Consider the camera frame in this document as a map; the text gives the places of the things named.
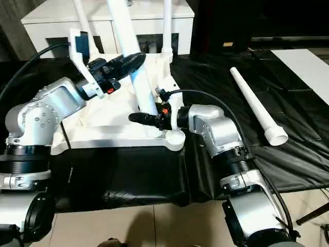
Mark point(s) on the white cabinet with glass doors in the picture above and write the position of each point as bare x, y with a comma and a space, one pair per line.
56, 18

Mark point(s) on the black work mat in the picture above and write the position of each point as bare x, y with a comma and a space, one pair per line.
133, 175

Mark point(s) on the white side table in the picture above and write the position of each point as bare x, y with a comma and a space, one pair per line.
308, 67

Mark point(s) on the white plastic table top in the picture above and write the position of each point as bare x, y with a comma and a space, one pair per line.
113, 131

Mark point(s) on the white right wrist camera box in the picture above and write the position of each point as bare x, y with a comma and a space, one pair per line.
167, 90

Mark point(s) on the black stand leg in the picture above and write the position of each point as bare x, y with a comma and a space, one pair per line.
313, 213

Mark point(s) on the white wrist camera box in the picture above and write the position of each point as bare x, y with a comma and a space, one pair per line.
81, 56
167, 90

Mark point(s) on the small yellow box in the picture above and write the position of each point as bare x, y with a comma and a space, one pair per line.
227, 45

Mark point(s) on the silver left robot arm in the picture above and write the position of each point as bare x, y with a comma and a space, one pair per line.
41, 118

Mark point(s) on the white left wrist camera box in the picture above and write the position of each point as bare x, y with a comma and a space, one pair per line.
81, 56

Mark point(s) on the white plastic table leg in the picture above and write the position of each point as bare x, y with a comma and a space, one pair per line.
128, 36
167, 31
82, 15
257, 105

